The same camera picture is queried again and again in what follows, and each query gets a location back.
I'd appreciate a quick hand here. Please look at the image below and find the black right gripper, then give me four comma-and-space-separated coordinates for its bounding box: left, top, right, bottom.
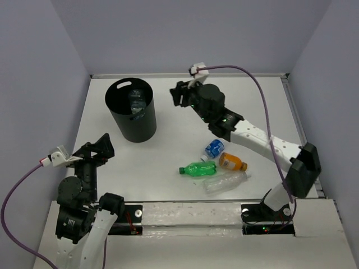
171, 77, 210, 123

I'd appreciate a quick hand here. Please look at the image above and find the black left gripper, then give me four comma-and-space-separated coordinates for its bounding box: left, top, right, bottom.
68, 131, 115, 200

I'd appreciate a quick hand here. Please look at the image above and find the clear bottle dark Pepsi label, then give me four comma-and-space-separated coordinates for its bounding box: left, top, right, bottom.
128, 89, 147, 114

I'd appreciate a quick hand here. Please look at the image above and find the clear bottle blue green label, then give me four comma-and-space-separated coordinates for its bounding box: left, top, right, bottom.
200, 139, 225, 162

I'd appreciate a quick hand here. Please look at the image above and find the green plastic bottle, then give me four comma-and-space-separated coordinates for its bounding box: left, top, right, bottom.
178, 161, 217, 177

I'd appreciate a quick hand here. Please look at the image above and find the orange juice bottle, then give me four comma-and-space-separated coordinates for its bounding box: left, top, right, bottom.
219, 152, 248, 171

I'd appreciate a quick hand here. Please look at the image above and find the clear bottle white cap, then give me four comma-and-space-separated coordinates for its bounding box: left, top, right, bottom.
202, 171, 252, 196

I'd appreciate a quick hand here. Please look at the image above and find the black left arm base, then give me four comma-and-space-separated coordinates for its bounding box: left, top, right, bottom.
108, 203, 143, 236

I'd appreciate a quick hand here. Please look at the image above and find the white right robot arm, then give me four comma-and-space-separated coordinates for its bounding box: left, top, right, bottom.
169, 81, 321, 220

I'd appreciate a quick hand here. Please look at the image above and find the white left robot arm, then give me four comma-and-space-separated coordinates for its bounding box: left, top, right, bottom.
50, 133, 125, 268

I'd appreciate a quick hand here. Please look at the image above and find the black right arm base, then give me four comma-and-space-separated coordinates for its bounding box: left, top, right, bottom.
241, 203, 295, 235

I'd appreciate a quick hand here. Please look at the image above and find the black round bin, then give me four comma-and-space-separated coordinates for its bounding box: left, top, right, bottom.
105, 78, 157, 143

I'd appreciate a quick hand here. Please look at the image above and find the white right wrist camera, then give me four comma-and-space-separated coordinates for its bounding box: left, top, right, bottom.
188, 62, 209, 89

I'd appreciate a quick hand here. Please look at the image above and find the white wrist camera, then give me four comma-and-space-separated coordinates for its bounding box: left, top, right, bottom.
39, 145, 82, 167
188, 62, 209, 89

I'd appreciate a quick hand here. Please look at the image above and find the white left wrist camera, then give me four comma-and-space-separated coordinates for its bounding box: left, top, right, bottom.
39, 145, 82, 167

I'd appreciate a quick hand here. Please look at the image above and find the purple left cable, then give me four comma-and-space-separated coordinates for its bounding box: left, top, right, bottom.
1, 163, 109, 269

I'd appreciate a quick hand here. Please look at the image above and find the purple cable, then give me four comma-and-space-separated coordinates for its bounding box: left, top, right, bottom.
1, 163, 109, 269
196, 64, 298, 228

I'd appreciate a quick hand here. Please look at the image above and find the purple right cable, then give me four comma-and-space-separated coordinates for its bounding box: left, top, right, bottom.
196, 64, 298, 228

